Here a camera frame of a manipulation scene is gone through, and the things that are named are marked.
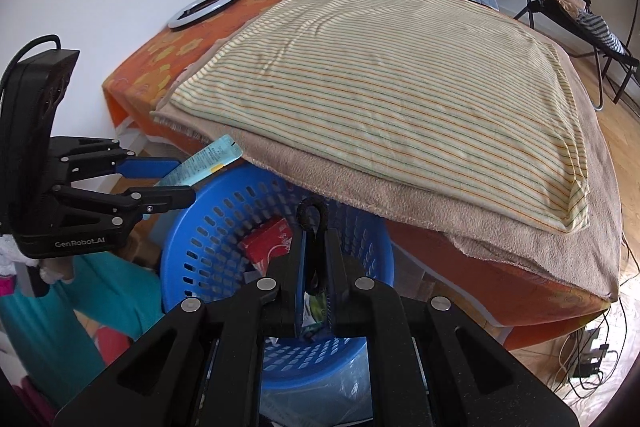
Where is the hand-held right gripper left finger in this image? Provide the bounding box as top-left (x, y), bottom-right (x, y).
top-left (52, 224), bottom-right (307, 427)

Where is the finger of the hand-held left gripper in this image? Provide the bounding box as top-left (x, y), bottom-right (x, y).
top-left (50, 184), bottom-right (197, 229)
top-left (47, 137), bottom-right (183, 184)

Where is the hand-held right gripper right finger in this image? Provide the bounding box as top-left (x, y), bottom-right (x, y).
top-left (324, 227), bottom-right (581, 427)

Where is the blue plastic basket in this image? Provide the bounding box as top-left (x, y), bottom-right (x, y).
top-left (160, 164), bottom-right (396, 390)

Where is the light blue sachet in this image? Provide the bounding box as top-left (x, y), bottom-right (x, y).
top-left (152, 134), bottom-right (244, 190)

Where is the red cardboard box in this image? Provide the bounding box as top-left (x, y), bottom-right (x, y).
top-left (237, 216), bottom-right (294, 276)

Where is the black hair tie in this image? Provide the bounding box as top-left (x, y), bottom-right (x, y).
top-left (297, 197), bottom-right (329, 296)

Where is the green wrapper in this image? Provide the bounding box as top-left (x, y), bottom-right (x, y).
top-left (300, 292), bottom-right (329, 339)

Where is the orange flowered bed sheet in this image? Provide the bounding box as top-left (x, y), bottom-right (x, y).
top-left (102, 0), bottom-right (614, 353)

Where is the tan fleece blanket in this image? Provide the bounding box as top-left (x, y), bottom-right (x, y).
top-left (150, 39), bottom-right (624, 301)

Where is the teal cloth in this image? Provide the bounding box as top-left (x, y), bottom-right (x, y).
top-left (0, 252), bottom-right (167, 408)

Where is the striped cream blanket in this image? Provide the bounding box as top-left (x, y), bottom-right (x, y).
top-left (150, 0), bottom-right (591, 235)

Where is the black power strip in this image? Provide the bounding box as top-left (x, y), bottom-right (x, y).
top-left (570, 327), bottom-right (612, 379)

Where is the striped grey cloth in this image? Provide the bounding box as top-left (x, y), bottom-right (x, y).
top-left (575, 9), bottom-right (627, 56)

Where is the white ring light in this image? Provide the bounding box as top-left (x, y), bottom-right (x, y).
top-left (167, 0), bottom-right (246, 32)

